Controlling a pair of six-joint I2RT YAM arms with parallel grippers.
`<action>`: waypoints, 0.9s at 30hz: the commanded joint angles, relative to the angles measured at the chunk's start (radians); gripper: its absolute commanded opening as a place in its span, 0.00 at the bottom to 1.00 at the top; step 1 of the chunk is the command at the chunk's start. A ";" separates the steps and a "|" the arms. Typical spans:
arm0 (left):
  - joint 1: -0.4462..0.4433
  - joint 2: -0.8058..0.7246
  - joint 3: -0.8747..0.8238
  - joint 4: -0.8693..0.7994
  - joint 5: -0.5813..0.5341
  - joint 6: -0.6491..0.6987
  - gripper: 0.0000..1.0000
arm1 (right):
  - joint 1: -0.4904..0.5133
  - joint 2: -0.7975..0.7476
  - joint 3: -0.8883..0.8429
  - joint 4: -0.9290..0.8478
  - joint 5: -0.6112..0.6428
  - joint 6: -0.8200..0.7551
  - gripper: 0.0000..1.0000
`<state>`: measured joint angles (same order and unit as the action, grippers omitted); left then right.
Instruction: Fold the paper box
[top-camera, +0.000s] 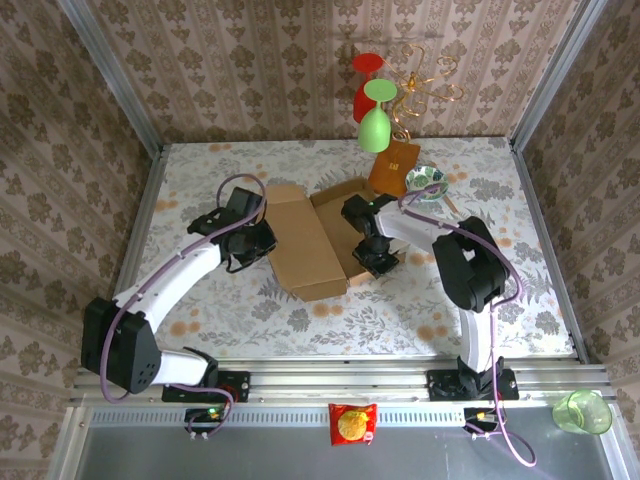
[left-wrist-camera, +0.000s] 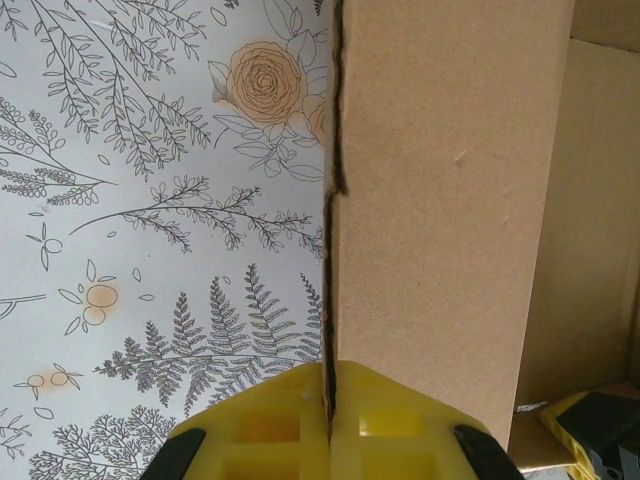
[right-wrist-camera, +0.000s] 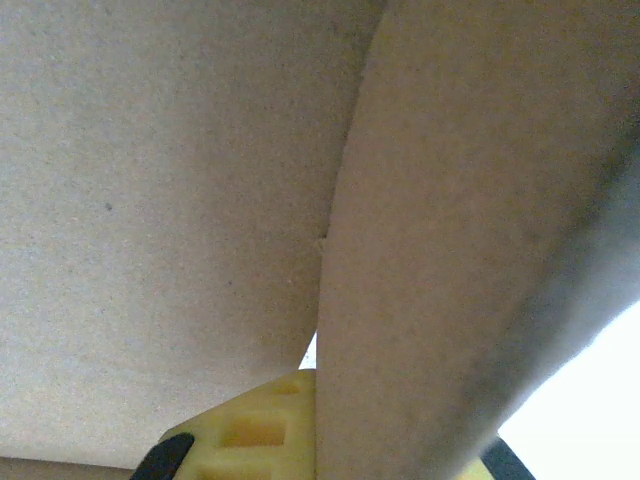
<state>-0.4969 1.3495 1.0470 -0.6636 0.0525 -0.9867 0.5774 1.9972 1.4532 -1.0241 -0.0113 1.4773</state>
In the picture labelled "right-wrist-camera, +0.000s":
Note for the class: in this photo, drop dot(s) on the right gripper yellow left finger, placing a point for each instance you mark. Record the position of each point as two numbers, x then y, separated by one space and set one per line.
250 430

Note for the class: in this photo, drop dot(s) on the brown cardboard paper box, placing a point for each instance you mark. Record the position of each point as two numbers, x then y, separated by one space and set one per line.
200 150

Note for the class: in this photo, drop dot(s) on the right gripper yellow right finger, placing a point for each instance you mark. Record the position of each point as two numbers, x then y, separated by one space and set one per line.
500 462

